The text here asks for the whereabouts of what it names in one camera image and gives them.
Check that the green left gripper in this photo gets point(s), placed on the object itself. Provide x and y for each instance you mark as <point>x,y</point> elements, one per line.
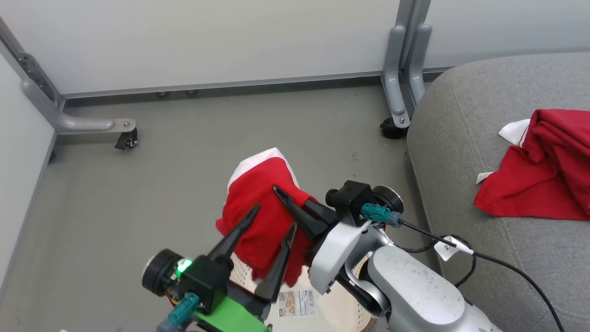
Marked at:
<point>230,318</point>

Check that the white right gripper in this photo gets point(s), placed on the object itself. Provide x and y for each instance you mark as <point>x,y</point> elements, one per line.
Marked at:
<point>336,253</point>

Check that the red garment with white trim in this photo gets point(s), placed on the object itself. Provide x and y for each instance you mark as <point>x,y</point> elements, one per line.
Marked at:
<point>262,198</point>
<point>544,175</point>

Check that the white perforated laundry basket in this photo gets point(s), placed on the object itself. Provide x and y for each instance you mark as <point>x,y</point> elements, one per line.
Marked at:
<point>244,272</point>

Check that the printed paper basket label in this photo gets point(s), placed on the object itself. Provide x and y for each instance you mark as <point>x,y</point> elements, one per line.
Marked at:
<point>297,303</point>

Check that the black caster wheel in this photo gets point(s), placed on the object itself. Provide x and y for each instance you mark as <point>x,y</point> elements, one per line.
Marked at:
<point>392,130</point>
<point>128,139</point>

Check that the grey metal partition leg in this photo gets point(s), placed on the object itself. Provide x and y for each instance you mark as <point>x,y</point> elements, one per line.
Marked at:
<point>83,123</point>
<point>417,69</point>
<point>395,92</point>

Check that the grey fabric sofa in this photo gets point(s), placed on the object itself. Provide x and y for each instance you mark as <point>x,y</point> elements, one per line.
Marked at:
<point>461,138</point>

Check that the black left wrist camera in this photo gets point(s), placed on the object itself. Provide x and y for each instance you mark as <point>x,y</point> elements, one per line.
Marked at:
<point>205,279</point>

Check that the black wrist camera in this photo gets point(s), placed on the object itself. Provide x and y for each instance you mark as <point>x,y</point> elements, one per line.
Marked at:
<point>205,279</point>
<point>350,198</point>

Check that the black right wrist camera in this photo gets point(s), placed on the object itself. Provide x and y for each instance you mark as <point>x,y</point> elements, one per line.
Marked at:
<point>350,198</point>

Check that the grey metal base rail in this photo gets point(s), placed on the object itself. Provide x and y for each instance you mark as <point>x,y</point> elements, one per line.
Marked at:
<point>230,85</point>

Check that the grey metal partition post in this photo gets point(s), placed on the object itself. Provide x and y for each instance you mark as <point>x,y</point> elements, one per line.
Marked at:
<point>409,14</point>

